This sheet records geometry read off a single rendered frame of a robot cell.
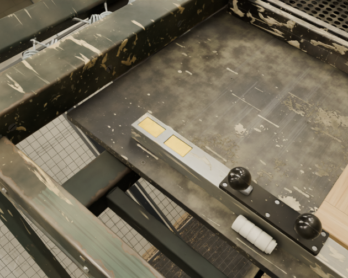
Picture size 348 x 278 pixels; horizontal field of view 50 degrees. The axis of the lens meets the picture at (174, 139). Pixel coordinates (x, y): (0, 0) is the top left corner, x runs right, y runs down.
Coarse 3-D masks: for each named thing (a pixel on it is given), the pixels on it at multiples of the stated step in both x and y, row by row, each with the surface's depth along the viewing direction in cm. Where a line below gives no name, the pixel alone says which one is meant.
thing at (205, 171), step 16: (144, 144) 78; (160, 144) 74; (192, 144) 75; (176, 160) 73; (192, 160) 73; (208, 160) 73; (192, 176) 73; (208, 176) 71; (224, 176) 71; (208, 192) 72; (224, 192) 69; (240, 208) 68; (256, 224) 68; (288, 240) 64; (304, 256) 64; (320, 256) 62; (336, 256) 62; (320, 272) 64; (336, 272) 61
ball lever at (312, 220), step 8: (304, 216) 54; (312, 216) 53; (296, 224) 54; (304, 224) 53; (312, 224) 52; (320, 224) 53; (296, 232) 54; (304, 232) 53; (312, 232) 52; (320, 232) 53
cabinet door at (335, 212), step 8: (344, 176) 76; (336, 184) 74; (344, 184) 74; (336, 192) 73; (344, 192) 73; (328, 200) 72; (336, 200) 72; (344, 200) 72; (320, 208) 70; (328, 208) 71; (336, 208) 71; (344, 208) 71; (320, 216) 69; (328, 216) 70; (336, 216) 70; (344, 216) 70; (328, 224) 68; (336, 224) 69; (344, 224) 69; (328, 232) 68; (336, 232) 68; (344, 232) 68; (336, 240) 67; (344, 240) 67
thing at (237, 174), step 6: (234, 168) 58; (240, 168) 58; (228, 174) 58; (234, 174) 57; (240, 174) 57; (246, 174) 57; (228, 180) 58; (234, 180) 57; (240, 180) 57; (246, 180) 57; (234, 186) 57; (240, 186) 57; (246, 186) 57; (246, 192) 67
